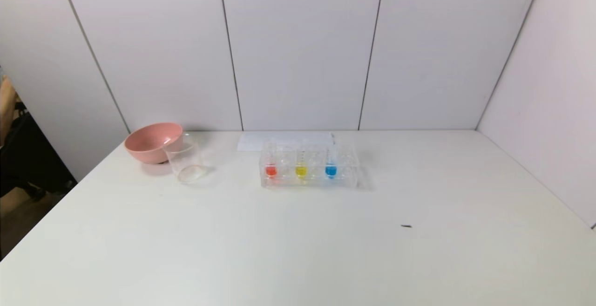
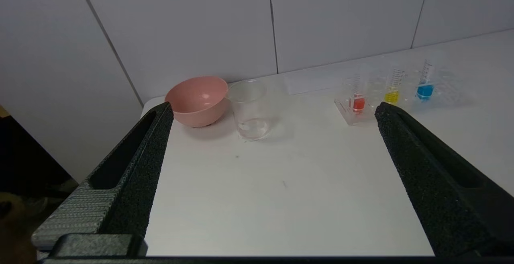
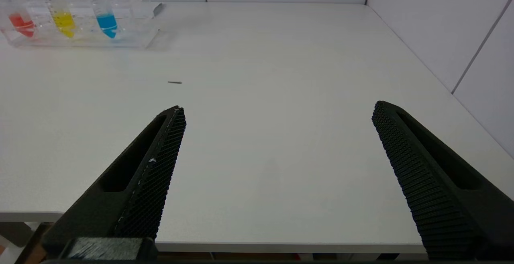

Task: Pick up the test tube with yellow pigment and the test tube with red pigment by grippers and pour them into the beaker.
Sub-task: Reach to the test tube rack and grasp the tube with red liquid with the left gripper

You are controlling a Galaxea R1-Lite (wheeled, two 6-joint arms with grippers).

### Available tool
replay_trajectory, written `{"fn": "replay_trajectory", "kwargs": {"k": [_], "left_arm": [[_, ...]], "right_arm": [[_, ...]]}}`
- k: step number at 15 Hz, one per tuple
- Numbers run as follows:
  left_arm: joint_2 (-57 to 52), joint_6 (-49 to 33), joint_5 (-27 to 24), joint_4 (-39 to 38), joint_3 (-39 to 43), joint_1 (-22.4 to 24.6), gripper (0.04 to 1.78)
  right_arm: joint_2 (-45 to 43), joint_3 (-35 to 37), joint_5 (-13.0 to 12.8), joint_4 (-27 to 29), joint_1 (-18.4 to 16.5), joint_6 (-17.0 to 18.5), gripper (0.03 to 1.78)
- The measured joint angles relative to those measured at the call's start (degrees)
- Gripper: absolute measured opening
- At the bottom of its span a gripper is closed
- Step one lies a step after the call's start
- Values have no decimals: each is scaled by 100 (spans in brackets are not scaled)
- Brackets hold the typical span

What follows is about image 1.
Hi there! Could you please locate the test tube with red pigment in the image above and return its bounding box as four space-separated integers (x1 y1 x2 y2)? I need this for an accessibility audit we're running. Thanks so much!
264 139 278 179

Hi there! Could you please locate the test tube with yellow pigment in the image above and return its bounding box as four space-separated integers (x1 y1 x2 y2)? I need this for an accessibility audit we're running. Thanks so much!
295 138 309 180

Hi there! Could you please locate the test tube with blue pigment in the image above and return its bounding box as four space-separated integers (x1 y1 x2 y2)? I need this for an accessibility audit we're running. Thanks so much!
325 134 339 180

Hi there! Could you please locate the clear plastic test tube rack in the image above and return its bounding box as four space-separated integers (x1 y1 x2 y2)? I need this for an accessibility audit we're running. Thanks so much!
260 141 360 189

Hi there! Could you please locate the clear glass beaker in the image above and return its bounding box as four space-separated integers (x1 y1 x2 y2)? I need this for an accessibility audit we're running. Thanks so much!
163 134 206 184

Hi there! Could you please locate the white paper sheet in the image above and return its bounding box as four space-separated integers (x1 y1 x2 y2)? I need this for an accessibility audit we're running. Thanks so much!
237 132 335 152

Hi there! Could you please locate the pink bowl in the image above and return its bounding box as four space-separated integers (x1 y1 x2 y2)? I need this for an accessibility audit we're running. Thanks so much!
124 122 183 164

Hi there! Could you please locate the black furniture beside table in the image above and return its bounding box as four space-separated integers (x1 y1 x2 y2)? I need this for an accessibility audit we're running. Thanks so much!
0 110 78 199

